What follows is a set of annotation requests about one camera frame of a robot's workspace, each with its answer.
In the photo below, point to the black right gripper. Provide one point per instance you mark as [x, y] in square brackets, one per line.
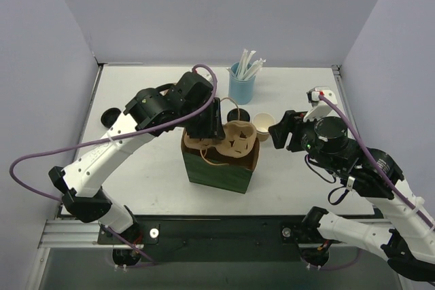
[293, 134]

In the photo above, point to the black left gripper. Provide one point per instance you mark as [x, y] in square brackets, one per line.
[206, 127]

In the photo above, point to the brown paper cup stack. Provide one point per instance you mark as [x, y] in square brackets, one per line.
[262, 121]

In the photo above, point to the black plastic cup lid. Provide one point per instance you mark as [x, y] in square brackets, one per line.
[238, 113]

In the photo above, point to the green paper bag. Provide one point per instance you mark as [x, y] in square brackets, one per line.
[233, 177]

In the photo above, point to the single brown paper cup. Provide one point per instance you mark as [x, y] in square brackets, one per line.
[241, 120]

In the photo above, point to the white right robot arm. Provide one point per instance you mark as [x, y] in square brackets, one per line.
[408, 244]

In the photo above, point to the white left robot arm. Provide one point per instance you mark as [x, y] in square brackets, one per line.
[146, 116]

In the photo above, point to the blue straw holder cup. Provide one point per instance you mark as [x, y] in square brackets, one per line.
[241, 91]

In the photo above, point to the white wrapped straw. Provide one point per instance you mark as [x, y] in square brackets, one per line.
[254, 69]
[247, 64]
[240, 68]

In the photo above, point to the black lid stack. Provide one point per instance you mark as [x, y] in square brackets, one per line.
[109, 117]

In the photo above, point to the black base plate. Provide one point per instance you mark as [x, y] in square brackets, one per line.
[273, 238]

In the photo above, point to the aluminium table rail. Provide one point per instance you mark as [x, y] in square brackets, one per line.
[59, 212]

